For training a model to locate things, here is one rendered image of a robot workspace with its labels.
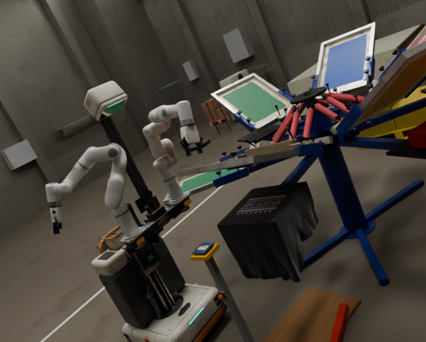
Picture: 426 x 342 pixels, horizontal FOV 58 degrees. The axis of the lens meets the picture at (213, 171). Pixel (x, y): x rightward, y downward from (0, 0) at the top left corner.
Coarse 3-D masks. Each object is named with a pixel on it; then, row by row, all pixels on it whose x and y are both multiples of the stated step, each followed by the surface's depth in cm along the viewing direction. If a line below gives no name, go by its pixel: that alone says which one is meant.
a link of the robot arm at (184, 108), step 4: (184, 100) 207; (176, 104) 208; (180, 104) 206; (184, 104) 206; (188, 104) 207; (180, 108) 206; (184, 108) 206; (188, 108) 207; (180, 112) 207; (184, 112) 206; (188, 112) 207; (180, 116) 207; (184, 116) 206; (188, 116) 207; (192, 116) 209; (180, 120) 208
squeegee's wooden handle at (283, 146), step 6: (276, 144) 259; (282, 144) 256; (288, 144) 253; (246, 150) 276; (252, 150) 272; (258, 150) 269; (264, 150) 266; (270, 150) 263; (276, 150) 259; (282, 150) 256; (246, 156) 276
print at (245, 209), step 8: (248, 200) 264; (256, 200) 258; (264, 200) 252; (272, 200) 247; (280, 200) 241; (240, 208) 257; (248, 208) 251; (256, 208) 245; (264, 208) 241; (272, 208) 236
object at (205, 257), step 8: (216, 248) 221; (192, 256) 221; (200, 256) 217; (208, 256) 215; (208, 264) 223; (216, 272) 225; (216, 280) 226; (224, 280) 229; (224, 288) 228; (232, 296) 232; (232, 304) 231; (232, 312) 233; (240, 320) 234; (240, 328) 236; (248, 336) 238
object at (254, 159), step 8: (280, 152) 221; (288, 152) 227; (296, 152) 234; (232, 160) 210; (240, 160) 206; (248, 160) 203; (256, 160) 202; (264, 160) 207; (192, 168) 231; (200, 168) 227; (208, 168) 222; (216, 168) 218; (224, 168) 218
